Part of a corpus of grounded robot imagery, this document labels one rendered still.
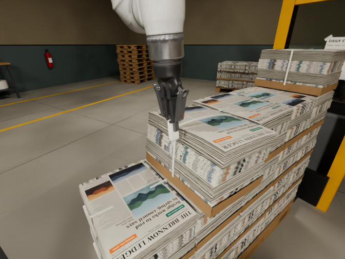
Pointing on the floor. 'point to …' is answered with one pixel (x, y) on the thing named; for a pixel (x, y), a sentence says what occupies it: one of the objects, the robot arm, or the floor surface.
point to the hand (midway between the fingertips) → (173, 129)
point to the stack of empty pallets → (134, 63)
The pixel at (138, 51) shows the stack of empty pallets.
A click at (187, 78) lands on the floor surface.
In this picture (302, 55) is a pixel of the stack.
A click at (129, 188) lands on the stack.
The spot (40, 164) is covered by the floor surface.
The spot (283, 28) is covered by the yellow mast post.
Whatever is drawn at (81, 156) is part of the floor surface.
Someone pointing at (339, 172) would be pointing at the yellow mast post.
